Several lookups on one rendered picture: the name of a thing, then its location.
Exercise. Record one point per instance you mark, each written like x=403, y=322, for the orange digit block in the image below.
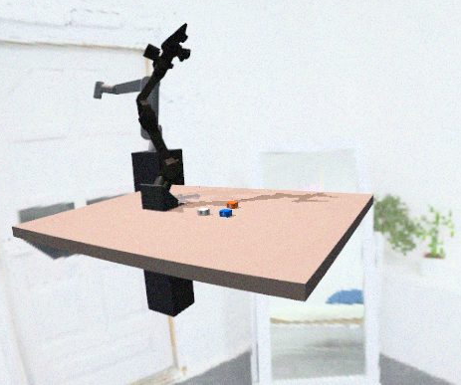
x=232, y=204

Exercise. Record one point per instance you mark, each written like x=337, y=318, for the blue block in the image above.
x=225, y=213

